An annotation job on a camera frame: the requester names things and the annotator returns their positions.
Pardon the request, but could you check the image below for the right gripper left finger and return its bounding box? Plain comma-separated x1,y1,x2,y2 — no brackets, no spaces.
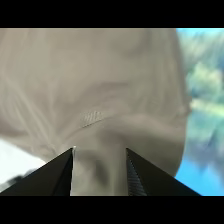
0,147,75,197

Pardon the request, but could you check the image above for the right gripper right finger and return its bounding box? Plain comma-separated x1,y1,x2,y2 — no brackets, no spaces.
125,147,201,197

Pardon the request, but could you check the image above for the beige T-shirt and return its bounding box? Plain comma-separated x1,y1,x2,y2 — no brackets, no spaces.
0,27,193,197

